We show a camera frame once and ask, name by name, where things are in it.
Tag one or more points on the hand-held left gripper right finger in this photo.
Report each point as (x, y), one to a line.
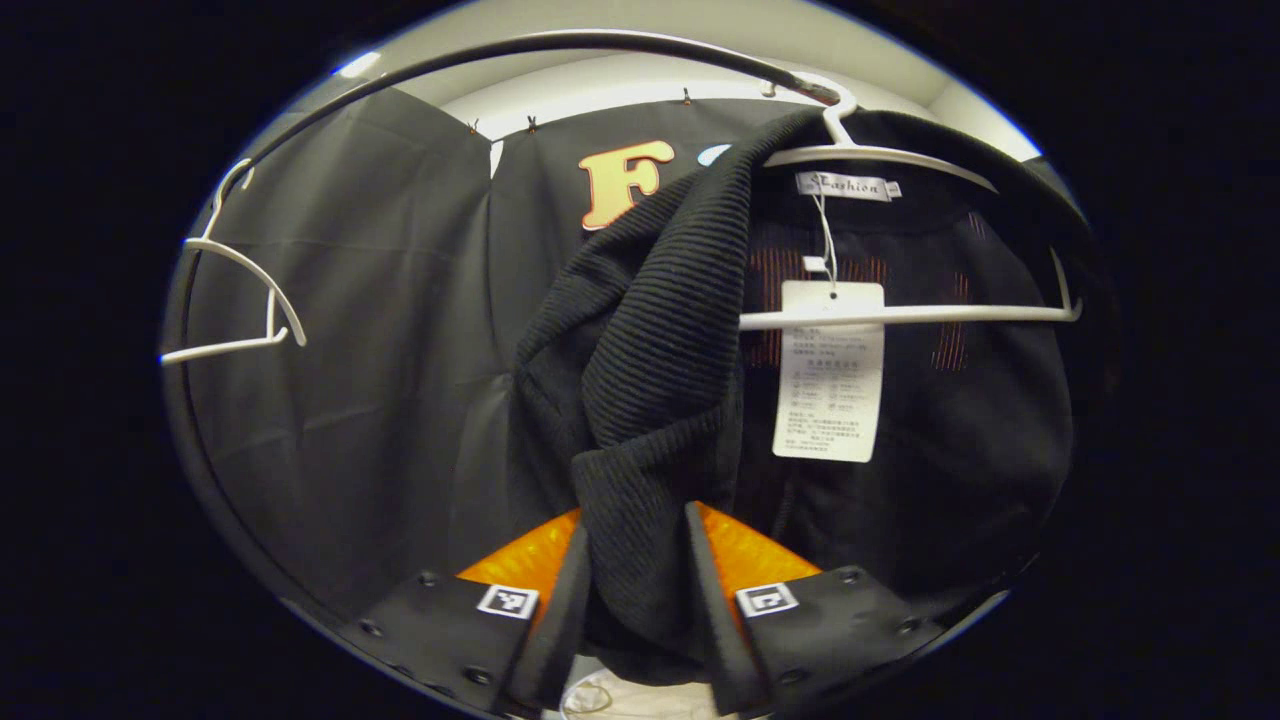
(725, 650)

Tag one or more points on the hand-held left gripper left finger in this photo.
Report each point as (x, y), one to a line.
(560, 630)

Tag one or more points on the black knitted sweater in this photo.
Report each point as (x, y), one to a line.
(650, 350)

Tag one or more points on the white plastic hanger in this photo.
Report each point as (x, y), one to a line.
(220, 348)
(950, 313)

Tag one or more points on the black clothes rack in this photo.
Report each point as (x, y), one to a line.
(600, 38)

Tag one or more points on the black backdrop cloth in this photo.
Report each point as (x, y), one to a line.
(350, 350)

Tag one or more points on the row of backdrop clips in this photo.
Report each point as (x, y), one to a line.
(686, 96)

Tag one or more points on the ceiling light panel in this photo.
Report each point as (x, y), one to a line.
(357, 64)

